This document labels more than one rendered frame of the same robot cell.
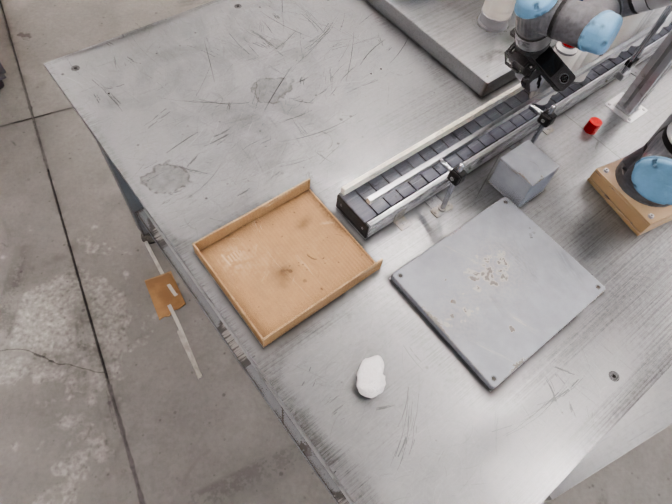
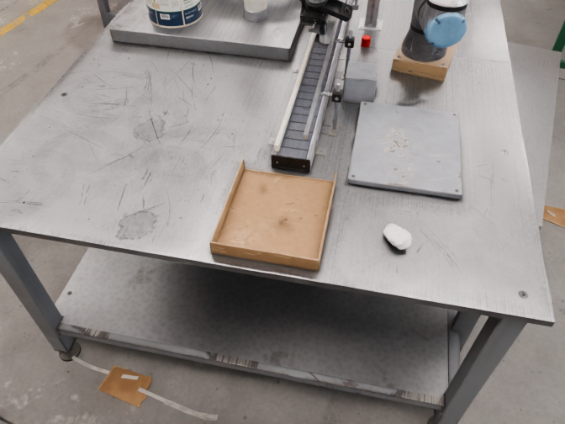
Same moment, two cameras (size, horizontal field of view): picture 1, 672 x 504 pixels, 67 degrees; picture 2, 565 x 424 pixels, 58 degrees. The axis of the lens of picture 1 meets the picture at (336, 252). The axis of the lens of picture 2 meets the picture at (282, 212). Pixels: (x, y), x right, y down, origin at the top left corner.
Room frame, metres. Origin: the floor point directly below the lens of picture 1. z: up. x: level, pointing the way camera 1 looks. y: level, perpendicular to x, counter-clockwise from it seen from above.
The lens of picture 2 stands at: (-0.22, 0.56, 1.80)
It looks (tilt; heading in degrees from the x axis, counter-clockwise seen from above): 48 degrees down; 327
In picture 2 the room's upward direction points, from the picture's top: straight up
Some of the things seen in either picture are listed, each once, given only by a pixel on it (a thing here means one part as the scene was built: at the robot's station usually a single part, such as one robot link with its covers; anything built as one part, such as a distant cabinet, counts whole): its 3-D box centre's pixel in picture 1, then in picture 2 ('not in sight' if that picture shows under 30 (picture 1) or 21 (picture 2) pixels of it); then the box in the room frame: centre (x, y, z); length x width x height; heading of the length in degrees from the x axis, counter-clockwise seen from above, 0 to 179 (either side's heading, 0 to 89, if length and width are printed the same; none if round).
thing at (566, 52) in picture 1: (555, 67); (328, 13); (1.07, -0.46, 0.98); 0.05 x 0.05 x 0.20
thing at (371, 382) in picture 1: (372, 375); (397, 235); (0.29, -0.10, 0.85); 0.08 x 0.07 x 0.04; 143
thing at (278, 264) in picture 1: (288, 256); (277, 209); (0.52, 0.10, 0.85); 0.30 x 0.26 x 0.04; 135
